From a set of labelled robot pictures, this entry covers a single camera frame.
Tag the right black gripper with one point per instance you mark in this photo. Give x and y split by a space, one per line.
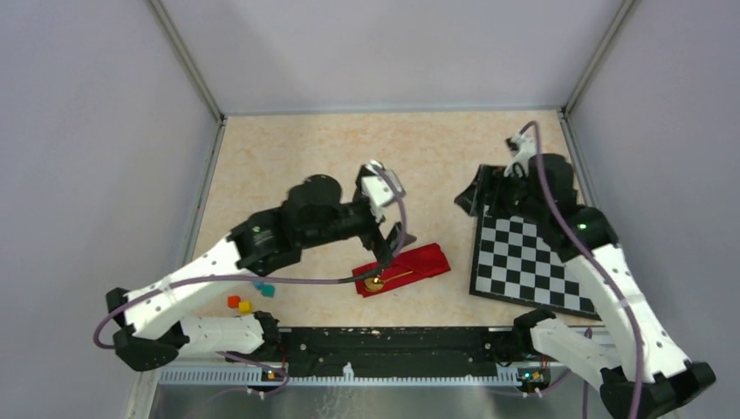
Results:
489 179

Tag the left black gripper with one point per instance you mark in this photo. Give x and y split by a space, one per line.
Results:
374 239

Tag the gold spoon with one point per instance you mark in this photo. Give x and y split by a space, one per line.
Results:
376 284

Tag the red cloth napkin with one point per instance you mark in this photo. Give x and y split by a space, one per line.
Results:
427 261

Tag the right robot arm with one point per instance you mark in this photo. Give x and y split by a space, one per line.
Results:
646 374

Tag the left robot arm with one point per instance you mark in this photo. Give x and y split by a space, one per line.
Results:
158 323

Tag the black white checkerboard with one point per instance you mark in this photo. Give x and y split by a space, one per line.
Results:
512 263

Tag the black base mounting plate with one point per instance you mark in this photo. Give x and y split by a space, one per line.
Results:
397 352

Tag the teal cube block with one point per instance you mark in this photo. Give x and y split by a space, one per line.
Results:
268 291

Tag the yellow cube block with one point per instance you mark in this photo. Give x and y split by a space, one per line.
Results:
244 307

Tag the orange round block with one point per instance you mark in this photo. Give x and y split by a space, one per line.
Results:
233 301

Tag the aluminium front rail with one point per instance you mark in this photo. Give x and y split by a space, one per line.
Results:
255 370

